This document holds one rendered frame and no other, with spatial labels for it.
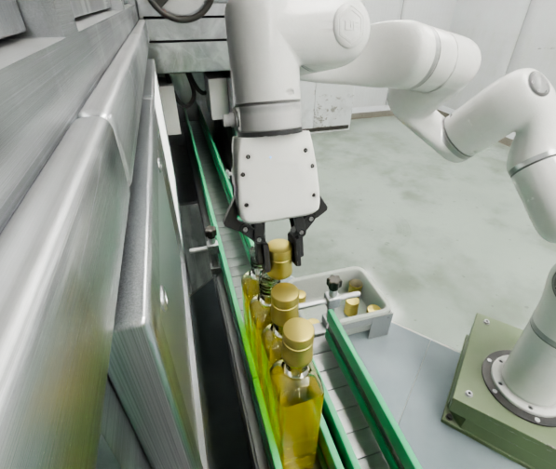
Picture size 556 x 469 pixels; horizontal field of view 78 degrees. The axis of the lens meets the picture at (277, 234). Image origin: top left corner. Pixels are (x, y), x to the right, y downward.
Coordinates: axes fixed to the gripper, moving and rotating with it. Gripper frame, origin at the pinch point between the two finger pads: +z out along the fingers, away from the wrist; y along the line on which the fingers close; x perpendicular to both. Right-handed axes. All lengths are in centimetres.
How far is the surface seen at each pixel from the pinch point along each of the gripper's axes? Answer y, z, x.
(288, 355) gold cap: -2.8, 7.2, -11.1
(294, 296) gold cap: -0.2, 3.2, -6.4
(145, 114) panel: -14.0, -18.1, 12.0
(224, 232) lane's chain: -1, 16, 56
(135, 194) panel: -14.5, -12.1, -10.6
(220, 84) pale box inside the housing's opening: 8, -27, 100
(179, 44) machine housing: -5, -39, 87
